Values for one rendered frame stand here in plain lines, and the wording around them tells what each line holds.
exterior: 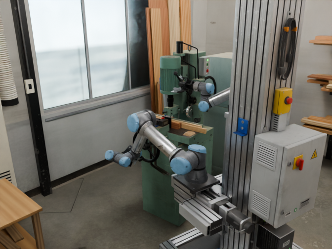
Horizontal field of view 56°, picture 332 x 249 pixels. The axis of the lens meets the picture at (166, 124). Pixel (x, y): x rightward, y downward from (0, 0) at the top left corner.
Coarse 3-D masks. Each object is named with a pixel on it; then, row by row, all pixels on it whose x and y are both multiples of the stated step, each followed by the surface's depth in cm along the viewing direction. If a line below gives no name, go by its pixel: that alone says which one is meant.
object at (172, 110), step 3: (174, 105) 277; (177, 105) 277; (165, 108) 271; (168, 108) 269; (171, 108) 270; (174, 108) 273; (177, 108) 277; (165, 111) 272; (168, 111) 270; (171, 111) 270; (174, 111) 274; (177, 111) 278; (165, 114) 273; (168, 114) 271; (171, 114) 271
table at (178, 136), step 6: (168, 132) 261; (174, 132) 261; (180, 132) 261; (198, 132) 260; (168, 138) 263; (174, 138) 259; (180, 138) 255; (186, 138) 251; (192, 138) 253; (198, 138) 261
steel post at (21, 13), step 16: (16, 0) 267; (16, 16) 271; (16, 32) 278; (32, 64) 291; (32, 80) 292; (32, 96) 298; (32, 112) 301; (32, 128) 308; (48, 176) 331; (48, 192) 335
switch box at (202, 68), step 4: (204, 56) 278; (208, 56) 277; (200, 60) 274; (204, 60) 271; (208, 60) 277; (200, 64) 275; (204, 64) 272; (208, 64) 278; (200, 68) 276; (204, 68) 274; (208, 68) 280; (200, 72) 277; (204, 72) 275; (208, 72) 281
